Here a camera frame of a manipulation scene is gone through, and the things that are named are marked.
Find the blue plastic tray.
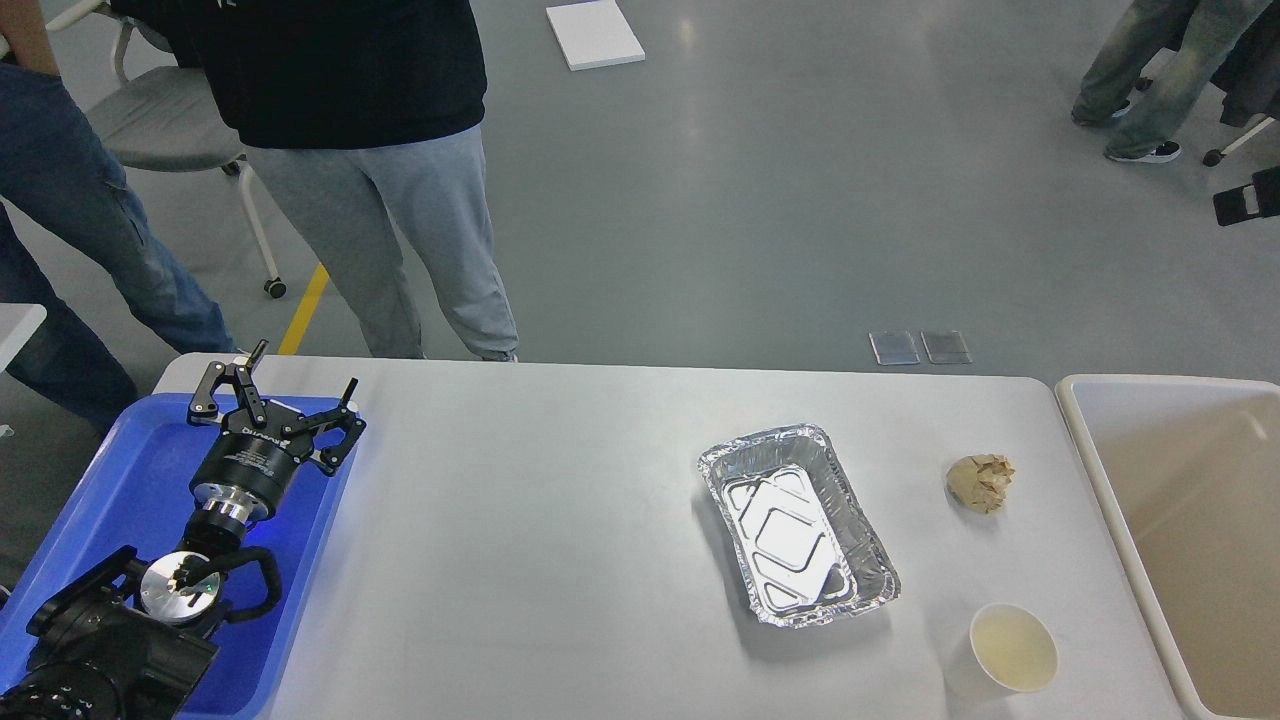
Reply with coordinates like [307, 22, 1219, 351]
[1, 393, 351, 719]

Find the white paper cup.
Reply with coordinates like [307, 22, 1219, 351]
[943, 603, 1059, 702]

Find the chair with dark jacket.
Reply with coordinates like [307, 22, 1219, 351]
[1165, 1, 1277, 126]

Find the person in grey sweatpants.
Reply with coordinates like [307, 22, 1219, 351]
[111, 1, 518, 363]

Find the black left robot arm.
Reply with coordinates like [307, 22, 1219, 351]
[3, 348, 366, 719]

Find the white flat box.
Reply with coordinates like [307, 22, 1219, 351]
[545, 1, 646, 70]

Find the grey office chair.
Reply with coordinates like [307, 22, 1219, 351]
[46, 1, 285, 299]

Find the crumpled brown paper ball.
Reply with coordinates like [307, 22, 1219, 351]
[946, 454, 1016, 515]

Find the aluminium foil tray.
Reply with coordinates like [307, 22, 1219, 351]
[698, 423, 901, 629]

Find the person in faded jeans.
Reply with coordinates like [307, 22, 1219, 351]
[1070, 1, 1271, 164]

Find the white side table corner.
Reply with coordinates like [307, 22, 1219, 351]
[0, 302, 47, 372]

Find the person in blue jeans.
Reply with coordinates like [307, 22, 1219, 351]
[1, 1, 237, 436]

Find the beige plastic bin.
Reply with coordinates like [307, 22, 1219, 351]
[1056, 374, 1279, 719]

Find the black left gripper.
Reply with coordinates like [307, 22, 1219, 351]
[187, 340, 367, 521]

